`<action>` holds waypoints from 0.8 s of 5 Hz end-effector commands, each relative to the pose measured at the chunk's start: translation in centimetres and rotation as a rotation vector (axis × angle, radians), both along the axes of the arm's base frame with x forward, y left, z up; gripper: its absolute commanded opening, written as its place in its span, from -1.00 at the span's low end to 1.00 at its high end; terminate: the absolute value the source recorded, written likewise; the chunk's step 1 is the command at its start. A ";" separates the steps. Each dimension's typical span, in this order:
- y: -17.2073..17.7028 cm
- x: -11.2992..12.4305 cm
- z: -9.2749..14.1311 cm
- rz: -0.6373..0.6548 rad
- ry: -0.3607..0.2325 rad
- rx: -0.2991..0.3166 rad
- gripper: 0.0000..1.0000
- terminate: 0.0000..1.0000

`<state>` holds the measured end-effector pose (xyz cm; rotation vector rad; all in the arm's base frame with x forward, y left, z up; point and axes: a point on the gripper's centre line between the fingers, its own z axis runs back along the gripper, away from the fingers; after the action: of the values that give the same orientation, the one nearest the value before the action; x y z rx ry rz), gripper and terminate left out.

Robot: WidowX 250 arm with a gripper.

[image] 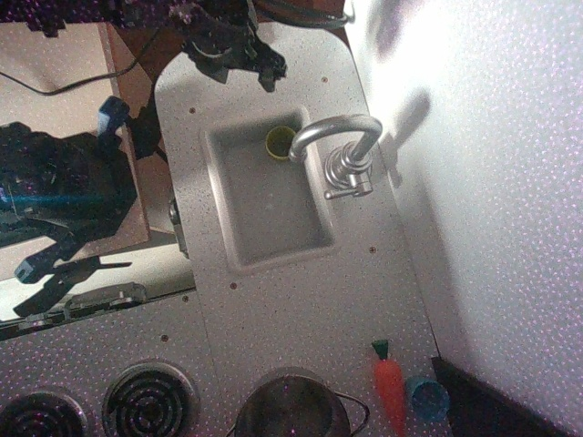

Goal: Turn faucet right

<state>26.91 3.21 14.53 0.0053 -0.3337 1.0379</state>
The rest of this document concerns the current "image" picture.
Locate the orange toy carrot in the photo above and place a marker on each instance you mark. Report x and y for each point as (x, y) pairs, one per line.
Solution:
(389, 383)

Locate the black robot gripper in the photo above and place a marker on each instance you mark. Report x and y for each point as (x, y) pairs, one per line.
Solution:
(221, 40)

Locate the black coil stove burner left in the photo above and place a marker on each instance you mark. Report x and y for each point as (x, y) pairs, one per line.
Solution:
(43, 413)

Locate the silver curved faucet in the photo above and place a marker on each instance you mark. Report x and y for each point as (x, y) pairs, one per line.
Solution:
(348, 168)

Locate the blue plastic cup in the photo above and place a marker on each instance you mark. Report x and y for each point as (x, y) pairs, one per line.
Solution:
(429, 399)

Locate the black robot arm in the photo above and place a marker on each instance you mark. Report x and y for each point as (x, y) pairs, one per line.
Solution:
(50, 17)

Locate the silver metal pot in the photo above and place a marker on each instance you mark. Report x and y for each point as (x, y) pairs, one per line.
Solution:
(297, 405)

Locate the grey recessed sink basin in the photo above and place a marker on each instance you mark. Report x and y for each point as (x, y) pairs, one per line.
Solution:
(271, 212)

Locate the black coil stove burner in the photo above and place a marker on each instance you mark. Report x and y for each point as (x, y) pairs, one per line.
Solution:
(43, 413)
(151, 398)

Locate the grey oven door handle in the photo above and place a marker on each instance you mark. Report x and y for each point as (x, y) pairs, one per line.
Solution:
(115, 297)

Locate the grey cabinet handle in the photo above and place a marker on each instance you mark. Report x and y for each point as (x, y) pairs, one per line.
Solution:
(175, 220)

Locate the yellow-green cup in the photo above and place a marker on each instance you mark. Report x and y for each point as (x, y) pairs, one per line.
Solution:
(278, 142)

